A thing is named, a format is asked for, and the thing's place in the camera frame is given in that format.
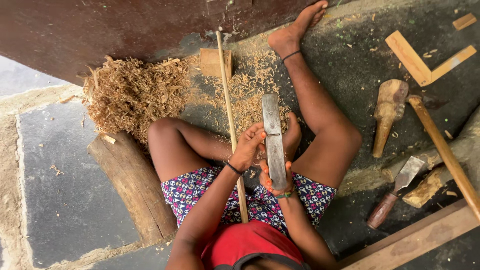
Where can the person's right hand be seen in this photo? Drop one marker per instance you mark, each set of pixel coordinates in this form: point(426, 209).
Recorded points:
point(279, 192)

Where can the person's left hand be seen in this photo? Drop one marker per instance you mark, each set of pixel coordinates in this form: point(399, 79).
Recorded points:
point(245, 148)

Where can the grey wooden hand plane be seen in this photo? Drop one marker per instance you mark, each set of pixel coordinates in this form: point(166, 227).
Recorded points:
point(273, 142)

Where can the black wrist band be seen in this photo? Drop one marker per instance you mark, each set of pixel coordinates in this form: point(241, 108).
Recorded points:
point(234, 169)

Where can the long thin wooden stick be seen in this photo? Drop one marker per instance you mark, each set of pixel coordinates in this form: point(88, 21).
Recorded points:
point(227, 97)

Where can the red shirt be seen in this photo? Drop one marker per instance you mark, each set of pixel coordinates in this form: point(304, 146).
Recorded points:
point(247, 240)

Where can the scattered fine wood shavings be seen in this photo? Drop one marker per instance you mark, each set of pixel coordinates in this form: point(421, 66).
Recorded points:
point(249, 86)

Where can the person's left leg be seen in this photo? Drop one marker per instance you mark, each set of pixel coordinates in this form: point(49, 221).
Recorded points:
point(180, 146)

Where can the person's leg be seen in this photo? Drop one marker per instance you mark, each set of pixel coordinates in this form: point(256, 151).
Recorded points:
point(318, 112)
point(180, 146)

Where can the patterned blue shorts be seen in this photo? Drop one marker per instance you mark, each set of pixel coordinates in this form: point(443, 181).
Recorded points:
point(195, 191)

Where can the person's right leg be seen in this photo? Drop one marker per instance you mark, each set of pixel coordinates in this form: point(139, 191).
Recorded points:
point(318, 112)

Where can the small square wooden block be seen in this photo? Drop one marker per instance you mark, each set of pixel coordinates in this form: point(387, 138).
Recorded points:
point(210, 62)

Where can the black anklet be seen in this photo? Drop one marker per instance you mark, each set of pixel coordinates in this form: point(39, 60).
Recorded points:
point(291, 56)

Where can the thick brown wooden log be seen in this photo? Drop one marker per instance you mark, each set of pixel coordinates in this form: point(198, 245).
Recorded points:
point(133, 187)

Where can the pile of wood shavings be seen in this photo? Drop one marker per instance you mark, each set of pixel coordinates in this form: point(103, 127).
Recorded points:
point(135, 95)

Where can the wooden mallet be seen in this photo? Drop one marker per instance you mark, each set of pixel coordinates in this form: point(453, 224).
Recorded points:
point(388, 108)

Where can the long wooden plank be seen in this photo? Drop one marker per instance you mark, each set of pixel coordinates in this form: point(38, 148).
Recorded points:
point(416, 236)

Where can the rough bark wood chunk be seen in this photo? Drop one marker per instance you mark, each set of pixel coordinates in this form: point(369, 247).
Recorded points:
point(425, 189)

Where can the grey rough timber beam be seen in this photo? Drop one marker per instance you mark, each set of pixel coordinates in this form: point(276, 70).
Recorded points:
point(465, 150)

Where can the small wooden offcut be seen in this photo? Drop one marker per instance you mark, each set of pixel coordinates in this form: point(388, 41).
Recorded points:
point(464, 21)

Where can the angled wooden frame piece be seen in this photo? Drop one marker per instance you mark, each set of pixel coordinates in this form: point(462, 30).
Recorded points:
point(412, 62)

